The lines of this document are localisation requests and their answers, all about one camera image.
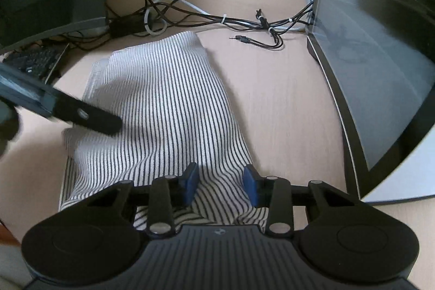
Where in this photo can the black power adapter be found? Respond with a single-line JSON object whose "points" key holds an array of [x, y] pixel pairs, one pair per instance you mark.
{"points": [[127, 25]]}

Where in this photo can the black keyboard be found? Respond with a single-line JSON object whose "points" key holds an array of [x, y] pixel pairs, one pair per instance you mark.
{"points": [[37, 60]]}

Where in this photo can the striped grey clothes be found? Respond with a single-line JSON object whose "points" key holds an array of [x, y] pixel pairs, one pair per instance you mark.
{"points": [[170, 99]]}

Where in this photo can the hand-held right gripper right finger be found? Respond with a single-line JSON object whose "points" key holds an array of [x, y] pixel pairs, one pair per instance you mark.
{"points": [[250, 184]]}

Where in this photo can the white computer case glass panel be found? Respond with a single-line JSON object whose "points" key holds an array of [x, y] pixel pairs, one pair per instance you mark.
{"points": [[380, 55]]}

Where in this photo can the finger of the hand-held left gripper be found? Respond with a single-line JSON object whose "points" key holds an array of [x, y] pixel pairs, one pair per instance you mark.
{"points": [[91, 116]]}

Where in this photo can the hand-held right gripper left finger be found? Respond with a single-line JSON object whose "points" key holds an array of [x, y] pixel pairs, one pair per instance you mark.
{"points": [[190, 183]]}

